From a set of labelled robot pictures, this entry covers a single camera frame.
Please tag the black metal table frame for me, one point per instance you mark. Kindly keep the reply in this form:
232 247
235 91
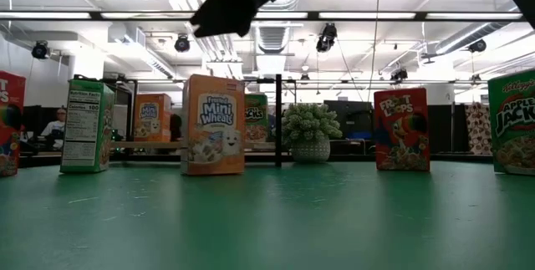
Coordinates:
460 158

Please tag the patterned white panel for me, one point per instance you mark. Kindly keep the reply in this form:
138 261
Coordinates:
478 130

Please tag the black metal shelf frame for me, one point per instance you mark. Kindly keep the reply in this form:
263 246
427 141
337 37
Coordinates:
278 136

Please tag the green table mat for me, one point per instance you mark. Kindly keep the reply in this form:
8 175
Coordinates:
267 220

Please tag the green Apple Jacks cereal box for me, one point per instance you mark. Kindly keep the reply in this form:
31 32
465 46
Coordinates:
514 128
83 128
257 123

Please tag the person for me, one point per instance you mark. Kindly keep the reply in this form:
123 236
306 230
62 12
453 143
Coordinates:
54 130

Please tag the green plant in white pot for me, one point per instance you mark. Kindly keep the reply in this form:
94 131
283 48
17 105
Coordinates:
311 123

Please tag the black ceiling spotlight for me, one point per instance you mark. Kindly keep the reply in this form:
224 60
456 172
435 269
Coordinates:
182 43
399 75
477 46
39 49
327 38

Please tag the black monitor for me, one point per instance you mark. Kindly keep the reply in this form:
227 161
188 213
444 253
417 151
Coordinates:
351 119

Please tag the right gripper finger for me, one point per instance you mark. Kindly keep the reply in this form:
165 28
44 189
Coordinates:
246 11
213 15

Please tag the red Froot Loops cereal box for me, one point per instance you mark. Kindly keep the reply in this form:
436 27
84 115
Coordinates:
14 136
401 136

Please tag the orange Mini Wheats cereal box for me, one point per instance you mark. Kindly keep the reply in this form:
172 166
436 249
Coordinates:
213 136
152 119

